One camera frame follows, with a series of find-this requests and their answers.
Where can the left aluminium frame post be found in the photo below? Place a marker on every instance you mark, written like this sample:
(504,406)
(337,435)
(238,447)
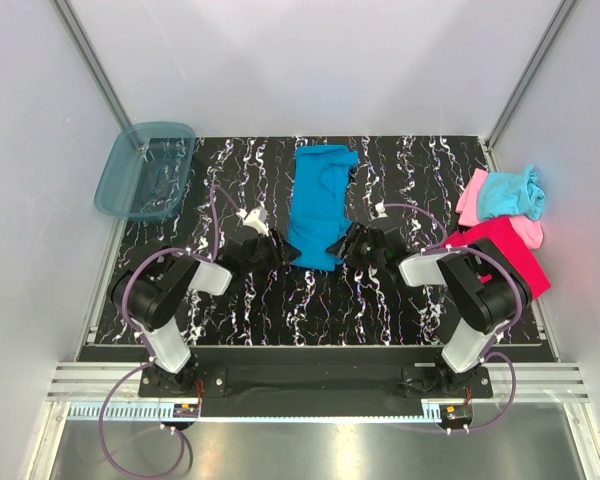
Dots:
(87,52)

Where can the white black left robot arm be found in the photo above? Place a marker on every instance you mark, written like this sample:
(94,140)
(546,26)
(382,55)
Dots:
(151,289)

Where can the aluminium frame post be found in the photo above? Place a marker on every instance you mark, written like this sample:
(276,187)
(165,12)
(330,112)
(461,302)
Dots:
(540,54)
(87,52)

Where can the right aluminium frame post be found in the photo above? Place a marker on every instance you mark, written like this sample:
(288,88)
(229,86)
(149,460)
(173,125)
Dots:
(540,54)

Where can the magenta t shirt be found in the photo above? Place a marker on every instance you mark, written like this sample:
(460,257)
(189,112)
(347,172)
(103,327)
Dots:
(502,234)

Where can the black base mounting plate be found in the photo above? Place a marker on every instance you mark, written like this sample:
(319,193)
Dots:
(257,383)

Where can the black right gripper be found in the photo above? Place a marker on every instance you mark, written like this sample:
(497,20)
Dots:
(355,234)

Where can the light pink t shirt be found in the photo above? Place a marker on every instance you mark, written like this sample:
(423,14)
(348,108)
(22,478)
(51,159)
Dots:
(467,207)

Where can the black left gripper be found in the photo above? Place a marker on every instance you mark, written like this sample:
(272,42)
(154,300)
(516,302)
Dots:
(284,253)

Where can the teal transparent plastic bin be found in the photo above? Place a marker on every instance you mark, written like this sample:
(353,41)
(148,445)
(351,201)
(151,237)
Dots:
(146,173)

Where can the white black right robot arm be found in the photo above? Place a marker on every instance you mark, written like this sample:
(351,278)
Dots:
(486,289)

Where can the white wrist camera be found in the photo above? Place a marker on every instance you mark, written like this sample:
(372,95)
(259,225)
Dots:
(380,210)
(255,219)

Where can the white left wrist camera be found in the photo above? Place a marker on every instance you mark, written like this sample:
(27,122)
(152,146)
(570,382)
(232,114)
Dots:
(255,219)

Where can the blue t shirt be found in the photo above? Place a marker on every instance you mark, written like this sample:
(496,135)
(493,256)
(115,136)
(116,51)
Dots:
(318,207)

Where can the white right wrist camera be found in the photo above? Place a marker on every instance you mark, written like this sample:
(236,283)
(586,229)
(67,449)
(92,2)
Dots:
(380,210)

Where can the cyan t shirt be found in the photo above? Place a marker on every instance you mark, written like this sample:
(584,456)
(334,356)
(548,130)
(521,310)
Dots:
(510,194)

